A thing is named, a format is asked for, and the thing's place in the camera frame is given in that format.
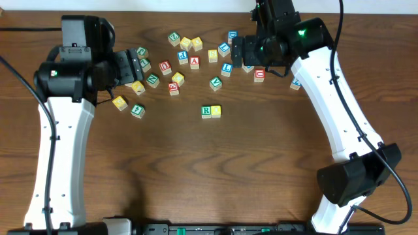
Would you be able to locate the yellow O block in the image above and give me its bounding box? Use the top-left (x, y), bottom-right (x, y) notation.
top-left (210, 105), bottom-right (221, 118)

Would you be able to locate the green R block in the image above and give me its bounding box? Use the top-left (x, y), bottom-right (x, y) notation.
top-left (201, 106), bottom-right (212, 119)

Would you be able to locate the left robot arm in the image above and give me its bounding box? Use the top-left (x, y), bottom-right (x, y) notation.
top-left (9, 47), bottom-right (143, 234)

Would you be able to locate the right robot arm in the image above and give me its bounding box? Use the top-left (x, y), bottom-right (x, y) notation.
top-left (231, 15), bottom-right (402, 234)

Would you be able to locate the blue I block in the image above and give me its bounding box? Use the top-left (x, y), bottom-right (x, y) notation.
top-left (242, 65), bottom-right (254, 73)

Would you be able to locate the green 7 block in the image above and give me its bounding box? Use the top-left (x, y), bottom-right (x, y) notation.
top-left (140, 58), bottom-right (152, 72)

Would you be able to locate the green J block left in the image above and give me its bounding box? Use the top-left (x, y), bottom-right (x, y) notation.
top-left (137, 46), bottom-right (149, 59)

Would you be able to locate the yellow K block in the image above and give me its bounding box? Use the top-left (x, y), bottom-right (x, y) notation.
top-left (131, 81), bottom-right (146, 95)

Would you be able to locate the blue D block top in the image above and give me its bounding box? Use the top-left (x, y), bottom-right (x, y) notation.
top-left (227, 31), bottom-right (238, 44)

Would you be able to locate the red U block right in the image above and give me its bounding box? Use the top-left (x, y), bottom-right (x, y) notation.
top-left (254, 69), bottom-right (266, 83)

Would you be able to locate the red u block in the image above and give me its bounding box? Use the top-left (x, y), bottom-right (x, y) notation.
top-left (254, 69), bottom-right (266, 83)
top-left (159, 60), bottom-right (172, 76)

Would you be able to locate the green N block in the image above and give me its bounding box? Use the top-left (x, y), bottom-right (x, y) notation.
top-left (146, 74), bottom-right (160, 88)

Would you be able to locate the blue L block lower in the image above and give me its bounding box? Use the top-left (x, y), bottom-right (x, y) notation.
top-left (221, 63), bottom-right (233, 77)

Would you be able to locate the yellow G block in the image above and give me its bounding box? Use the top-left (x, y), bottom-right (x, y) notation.
top-left (112, 96), bottom-right (128, 111)

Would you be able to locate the yellow centre block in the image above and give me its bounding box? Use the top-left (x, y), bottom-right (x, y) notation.
top-left (208, 50), bottom-right (218, 63)

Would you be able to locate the red U block left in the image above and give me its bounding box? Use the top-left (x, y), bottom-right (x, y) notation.
top-left (159, 60), bottom-right (172, 76)

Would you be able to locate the green 4 block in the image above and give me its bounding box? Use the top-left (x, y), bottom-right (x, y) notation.
top-left (131, 104), bottom-right (145, 119)

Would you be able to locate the green V block centre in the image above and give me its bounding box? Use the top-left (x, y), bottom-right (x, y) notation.
top-left (210, 76), bottom-right (223, 91)

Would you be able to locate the red E block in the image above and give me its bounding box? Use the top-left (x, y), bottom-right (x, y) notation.
top-left (168, 82), bottom-right (179, 96)

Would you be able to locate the yellow C block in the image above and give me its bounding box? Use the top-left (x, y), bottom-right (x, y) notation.
top-left (172, 72), bottom-right (185, 87)

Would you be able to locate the yellow block top right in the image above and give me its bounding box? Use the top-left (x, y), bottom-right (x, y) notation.
top-left (191, 37), bottom-right (203, 52)

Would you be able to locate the green Z block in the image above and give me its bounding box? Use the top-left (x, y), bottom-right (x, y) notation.
top-left (168, 31), bottom-right (181, 47)

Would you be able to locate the red A block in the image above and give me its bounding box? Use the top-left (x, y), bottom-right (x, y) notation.
top-left (189, 56), bottom-right (200, 70)

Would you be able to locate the blue 2 block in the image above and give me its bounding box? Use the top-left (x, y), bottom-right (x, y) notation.
top-left (290, 77), bottom-right (301, 90)

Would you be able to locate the blue P block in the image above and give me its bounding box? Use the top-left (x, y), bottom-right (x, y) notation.
top-left (177, 50), bottom-right (189, 65)

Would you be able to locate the yellow S block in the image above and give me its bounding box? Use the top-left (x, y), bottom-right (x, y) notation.
top-left (180, 37), bottom-right (193, 52)

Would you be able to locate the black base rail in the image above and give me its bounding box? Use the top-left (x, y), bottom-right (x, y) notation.
top-left (53, 223), bottom-right (385, 235)

